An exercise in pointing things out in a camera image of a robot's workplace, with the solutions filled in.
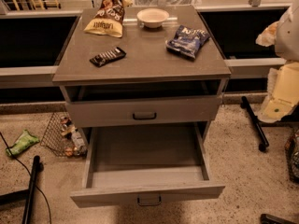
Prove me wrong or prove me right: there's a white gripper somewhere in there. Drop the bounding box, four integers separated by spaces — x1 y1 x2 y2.
255 21 299 123

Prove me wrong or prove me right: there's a grey drawer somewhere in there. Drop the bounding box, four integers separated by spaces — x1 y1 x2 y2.
71 122 224 207
66 79 221 128

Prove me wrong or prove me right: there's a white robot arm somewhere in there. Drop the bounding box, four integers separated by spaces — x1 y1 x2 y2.
255 0 299 123

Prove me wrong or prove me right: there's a grey drawer cabinet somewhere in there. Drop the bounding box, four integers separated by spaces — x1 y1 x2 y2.
51 5 232 135

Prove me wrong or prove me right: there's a grey top drawer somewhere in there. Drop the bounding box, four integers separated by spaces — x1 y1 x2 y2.
66 79 221 128

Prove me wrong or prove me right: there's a black stand leg right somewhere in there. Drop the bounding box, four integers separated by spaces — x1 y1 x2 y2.
240 96 269 152

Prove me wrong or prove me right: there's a black stand leg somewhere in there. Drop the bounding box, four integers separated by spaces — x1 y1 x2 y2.
240 96 269 152
0 156 43 224

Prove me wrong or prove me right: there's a dark basket right edge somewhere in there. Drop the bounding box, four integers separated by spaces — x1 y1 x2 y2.
285 130 299 183

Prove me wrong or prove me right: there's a blue chip bag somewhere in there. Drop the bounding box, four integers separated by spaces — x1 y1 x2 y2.
165 25 210 61

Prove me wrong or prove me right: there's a white bowl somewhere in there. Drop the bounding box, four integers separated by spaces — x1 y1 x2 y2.
137 8 169 29

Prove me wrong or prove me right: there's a black object bottom right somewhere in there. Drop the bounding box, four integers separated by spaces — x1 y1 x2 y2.
260 214 295 224

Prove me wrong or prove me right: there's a black snack bar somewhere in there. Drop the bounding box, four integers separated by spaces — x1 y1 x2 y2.
90 47 126 67

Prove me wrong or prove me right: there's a brown yellow chip bag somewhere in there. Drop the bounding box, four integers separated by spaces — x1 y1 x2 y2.
84 0 133 38

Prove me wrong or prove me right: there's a green snack bag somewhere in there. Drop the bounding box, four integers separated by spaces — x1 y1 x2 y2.
6 130 40 157

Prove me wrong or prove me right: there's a black stand leg left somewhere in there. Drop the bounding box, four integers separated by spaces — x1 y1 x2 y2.
0 156 43 224

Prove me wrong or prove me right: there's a wire basket with snacks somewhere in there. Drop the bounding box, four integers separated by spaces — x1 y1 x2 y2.
41 112 87 158

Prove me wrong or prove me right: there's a black cable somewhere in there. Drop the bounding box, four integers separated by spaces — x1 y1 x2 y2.
0 132 52 224

